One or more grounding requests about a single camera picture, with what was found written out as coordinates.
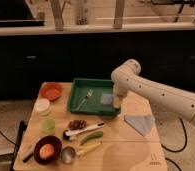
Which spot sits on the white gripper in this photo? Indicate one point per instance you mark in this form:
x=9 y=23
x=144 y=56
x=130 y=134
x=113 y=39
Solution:
x=117 y=101

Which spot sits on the blue sponge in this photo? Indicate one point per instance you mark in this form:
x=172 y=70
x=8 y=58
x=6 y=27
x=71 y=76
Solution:
x=107 y=99

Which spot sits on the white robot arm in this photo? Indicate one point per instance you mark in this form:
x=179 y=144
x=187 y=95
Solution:
x=126 y=78

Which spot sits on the green plastic tray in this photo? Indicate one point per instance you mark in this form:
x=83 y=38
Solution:
x=92 y=106

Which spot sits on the silver fork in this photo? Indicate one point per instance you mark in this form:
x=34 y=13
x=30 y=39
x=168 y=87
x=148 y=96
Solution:
x=88 y=95

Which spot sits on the blue gray cloth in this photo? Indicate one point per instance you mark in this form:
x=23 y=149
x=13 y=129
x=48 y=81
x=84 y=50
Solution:
x=142 y=124

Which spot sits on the green vegetable piece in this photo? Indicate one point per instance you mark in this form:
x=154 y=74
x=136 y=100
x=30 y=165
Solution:
x=96 y=134

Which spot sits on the brown food pile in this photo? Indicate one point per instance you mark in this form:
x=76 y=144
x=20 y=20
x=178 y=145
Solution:
x=77 y=124

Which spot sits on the yellow vegetable piece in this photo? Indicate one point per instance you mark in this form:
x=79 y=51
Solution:
x=83 y=150

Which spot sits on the orange bowl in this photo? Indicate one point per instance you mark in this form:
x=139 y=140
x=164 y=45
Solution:
x=51 y=91

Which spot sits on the green plastic cup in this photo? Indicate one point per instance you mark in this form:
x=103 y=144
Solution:
x=48 y=127

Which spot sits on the silver metal cup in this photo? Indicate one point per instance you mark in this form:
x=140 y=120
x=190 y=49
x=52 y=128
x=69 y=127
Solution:
x=68 y=154

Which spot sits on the white round container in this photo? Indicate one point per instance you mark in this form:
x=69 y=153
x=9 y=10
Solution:
x=42 y=106

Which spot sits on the orange fruit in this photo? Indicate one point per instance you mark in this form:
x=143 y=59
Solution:
x=46 y=151

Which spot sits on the black table leg bar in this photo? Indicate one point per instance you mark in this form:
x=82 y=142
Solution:
x=21 y=130

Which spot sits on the black handled knife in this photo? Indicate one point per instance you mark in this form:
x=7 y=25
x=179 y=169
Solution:
x=28 y=153

